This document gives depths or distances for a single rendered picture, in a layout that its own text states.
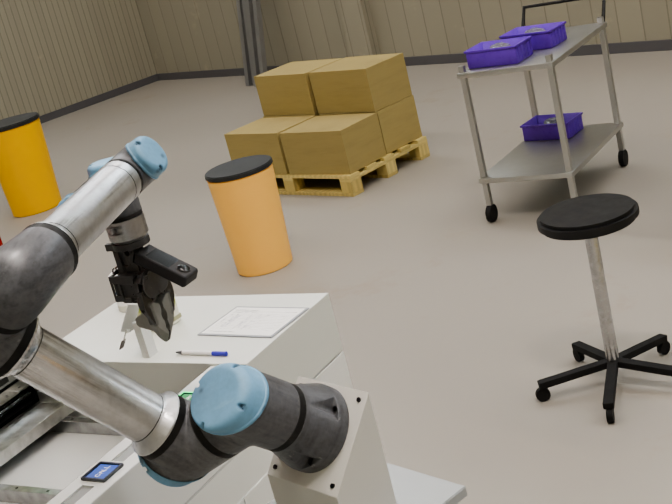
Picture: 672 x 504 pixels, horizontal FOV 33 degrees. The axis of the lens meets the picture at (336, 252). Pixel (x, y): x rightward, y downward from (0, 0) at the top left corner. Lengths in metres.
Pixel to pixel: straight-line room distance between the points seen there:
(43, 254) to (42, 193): 7.05
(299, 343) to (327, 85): 4.88
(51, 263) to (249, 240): 4.20
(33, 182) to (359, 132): 2.79
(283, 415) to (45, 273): 0.45
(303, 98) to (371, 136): 0.66
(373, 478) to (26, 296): 0.67
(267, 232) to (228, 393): 4.07
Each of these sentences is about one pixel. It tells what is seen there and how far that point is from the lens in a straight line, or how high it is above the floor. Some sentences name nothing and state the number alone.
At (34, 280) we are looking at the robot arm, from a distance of 1.67.
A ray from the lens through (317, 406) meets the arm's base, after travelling 1.90.
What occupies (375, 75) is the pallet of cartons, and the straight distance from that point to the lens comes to 7.09.
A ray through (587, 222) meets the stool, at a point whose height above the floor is 0.64.
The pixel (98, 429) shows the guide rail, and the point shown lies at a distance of 2.62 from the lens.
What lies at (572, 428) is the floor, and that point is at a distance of 3.83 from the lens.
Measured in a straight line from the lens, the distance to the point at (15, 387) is 2.73.
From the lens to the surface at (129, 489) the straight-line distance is 2.10.
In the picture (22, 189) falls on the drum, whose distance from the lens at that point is 8.70.
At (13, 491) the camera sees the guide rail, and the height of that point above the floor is 0.85.
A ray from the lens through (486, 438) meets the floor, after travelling 3.87.
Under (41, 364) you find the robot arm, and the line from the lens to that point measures 1.78.
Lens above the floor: 1.86
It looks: 18 degrees down
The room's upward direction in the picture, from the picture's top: 14 degrees counter-clockwise
